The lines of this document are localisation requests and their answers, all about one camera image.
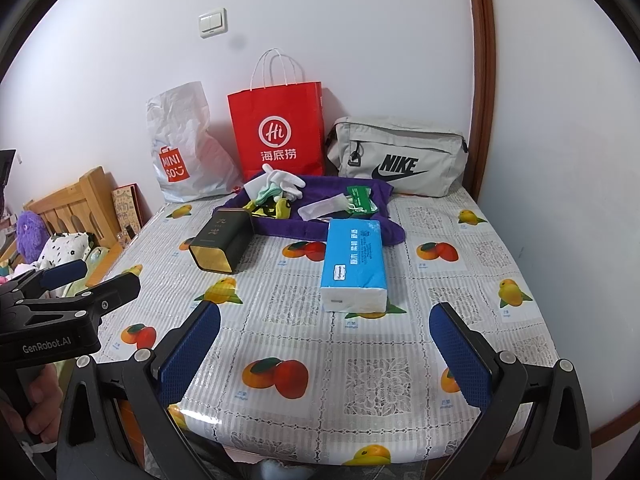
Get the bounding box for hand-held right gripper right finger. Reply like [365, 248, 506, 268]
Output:
[430, 302, 596, 480]

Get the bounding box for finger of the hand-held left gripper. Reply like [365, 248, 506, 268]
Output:
[15, 272, 142, 323]
[0, 259, 88, 306]

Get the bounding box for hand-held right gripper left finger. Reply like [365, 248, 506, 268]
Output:
[55, 301, 226, 480]

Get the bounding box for dark tea tin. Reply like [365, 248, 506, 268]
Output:
[189, 210, 256, 275]

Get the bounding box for blue tissue pack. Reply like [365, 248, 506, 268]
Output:
[320, 219, 390, 313]

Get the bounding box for yellow sock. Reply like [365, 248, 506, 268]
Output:
[242, 195, 293, 221]

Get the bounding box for white charger block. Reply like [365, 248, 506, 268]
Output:
[298, 196, 346, 222]

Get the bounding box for white gloves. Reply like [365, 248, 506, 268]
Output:
[250, 163, 306, 201]

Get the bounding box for person's left hand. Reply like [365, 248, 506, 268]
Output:
[27, 364, 65, 433]

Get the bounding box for white black-dotted pillow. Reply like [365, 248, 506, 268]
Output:
[37, 232, 96, 268]

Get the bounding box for green blanket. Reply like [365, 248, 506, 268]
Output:
[50, 247, 113, 381]

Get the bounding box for purple plush toy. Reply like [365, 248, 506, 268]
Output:
[16, 211, 46, 263]

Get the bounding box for wooden headboard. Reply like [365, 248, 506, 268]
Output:
[25, 166, 126, 251]

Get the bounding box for patterned notebook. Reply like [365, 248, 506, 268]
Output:
[111, 185, 143, 231]

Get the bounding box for dark screen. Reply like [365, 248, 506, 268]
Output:
[0, 149, 16, 196]

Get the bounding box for purple towel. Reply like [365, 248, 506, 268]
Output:
[215, 170, 407, 247]

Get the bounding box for white plastic shopping bag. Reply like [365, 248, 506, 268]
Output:
[146, 81, 243, 203]

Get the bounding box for grey waist bag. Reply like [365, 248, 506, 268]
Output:
[325, 116, 468, 197]

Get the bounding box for red paper bag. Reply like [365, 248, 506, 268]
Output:
[227, 49, 325, 184]

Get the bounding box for brown wooden door frame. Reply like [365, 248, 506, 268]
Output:
[462, 0, 496, 196]

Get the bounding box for white light switch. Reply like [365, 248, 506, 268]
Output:
[198, 8, 228, 38]

